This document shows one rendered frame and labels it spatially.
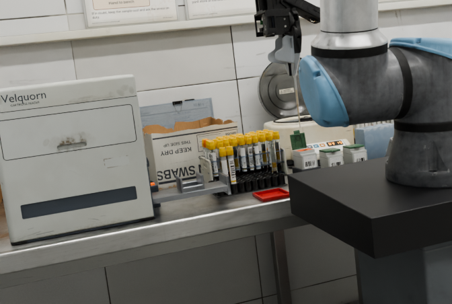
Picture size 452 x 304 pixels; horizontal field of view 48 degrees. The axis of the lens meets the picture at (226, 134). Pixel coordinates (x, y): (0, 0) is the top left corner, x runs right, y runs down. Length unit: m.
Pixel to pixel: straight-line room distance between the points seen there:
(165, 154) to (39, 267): 0.47
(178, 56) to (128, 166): 0.73
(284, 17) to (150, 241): 0.57
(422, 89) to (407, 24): 1.25
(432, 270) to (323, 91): 0.31
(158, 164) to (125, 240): 0.37
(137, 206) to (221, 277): 0.84
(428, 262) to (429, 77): 0.28
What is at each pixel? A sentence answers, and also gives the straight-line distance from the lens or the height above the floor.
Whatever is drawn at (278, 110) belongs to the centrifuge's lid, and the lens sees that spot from 1.74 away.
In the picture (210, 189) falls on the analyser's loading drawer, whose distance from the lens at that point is 1.10.
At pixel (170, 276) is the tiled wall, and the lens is 1.81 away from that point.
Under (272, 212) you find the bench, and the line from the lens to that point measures 1.10.
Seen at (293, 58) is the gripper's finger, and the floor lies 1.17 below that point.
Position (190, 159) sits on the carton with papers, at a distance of 1.37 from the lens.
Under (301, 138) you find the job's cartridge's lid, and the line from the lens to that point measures 1.26.
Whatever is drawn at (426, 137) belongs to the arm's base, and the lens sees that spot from 0.86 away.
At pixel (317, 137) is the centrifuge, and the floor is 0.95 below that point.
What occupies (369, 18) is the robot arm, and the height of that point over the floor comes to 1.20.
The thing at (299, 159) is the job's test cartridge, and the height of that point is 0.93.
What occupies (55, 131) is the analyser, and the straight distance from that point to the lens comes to 1.04.
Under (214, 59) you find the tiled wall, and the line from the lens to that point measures 1.74.
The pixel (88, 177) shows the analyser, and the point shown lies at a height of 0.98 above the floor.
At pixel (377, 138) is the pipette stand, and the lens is 1.36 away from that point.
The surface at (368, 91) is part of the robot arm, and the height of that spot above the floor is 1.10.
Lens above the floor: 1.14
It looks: 6 degrees down
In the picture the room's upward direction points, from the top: 7 degrees counter-clockwise
